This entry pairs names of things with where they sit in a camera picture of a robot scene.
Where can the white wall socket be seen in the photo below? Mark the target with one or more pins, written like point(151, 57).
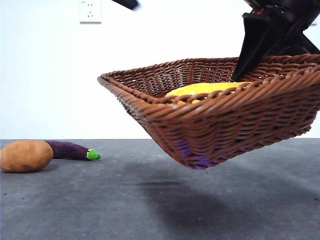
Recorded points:
point(90, 12)

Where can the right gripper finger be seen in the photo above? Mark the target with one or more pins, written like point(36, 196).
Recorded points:
point(251, 42)
point(292, 43)

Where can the brown wicker basket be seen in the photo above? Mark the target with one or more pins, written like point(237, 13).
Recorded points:
point(225, 125)

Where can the purple eggplant with green cap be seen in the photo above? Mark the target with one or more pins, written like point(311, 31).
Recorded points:
point(67, 149)

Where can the yellow corn cob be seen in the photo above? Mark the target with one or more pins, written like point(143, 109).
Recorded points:
point(202, 90)

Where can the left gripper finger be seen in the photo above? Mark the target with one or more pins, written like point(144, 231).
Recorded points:
point(127, 3)

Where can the brown potato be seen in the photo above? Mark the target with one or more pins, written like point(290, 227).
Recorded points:
point(25, 156)

